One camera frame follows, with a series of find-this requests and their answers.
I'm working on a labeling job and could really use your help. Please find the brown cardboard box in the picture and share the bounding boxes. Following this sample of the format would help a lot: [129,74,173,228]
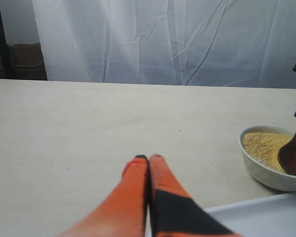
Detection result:
[0,43,47,80]

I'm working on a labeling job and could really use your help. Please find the white rectangular tray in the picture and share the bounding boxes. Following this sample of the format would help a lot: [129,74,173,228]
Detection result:
[206,192,296,237]

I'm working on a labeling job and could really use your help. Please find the black tripod pole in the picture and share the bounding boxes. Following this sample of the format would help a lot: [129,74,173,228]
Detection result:
[0,11,13,78]

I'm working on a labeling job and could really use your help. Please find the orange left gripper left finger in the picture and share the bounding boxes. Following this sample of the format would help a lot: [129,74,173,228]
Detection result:
[59,155,148,237]

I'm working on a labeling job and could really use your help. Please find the white backdrop curtain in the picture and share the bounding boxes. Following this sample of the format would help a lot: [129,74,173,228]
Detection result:
[0,0,296,87]

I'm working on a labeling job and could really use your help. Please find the white bowl of yellow grain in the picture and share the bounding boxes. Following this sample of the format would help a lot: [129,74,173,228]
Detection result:
[238,125,296,192]

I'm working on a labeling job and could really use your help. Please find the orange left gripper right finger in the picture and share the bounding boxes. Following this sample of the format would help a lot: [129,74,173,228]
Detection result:
[149,154,240,237]

